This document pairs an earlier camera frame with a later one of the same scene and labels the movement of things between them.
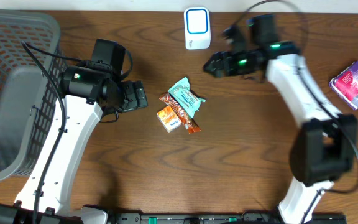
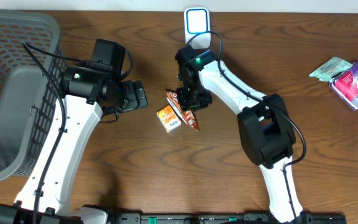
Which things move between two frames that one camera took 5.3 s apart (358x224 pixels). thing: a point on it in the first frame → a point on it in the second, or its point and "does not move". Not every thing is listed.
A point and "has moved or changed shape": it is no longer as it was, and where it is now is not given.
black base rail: (225, 218) does not move
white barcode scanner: (197, 25) does not move
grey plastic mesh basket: (22, 68) does not move
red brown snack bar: (187, 121) has moved or changed shape
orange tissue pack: (169, 119) does not move
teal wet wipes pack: (181, 93) has moved or changed shape
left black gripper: (134, 96) does not move
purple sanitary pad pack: (357, 86) does not move
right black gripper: (230, 68) → (186, 104)
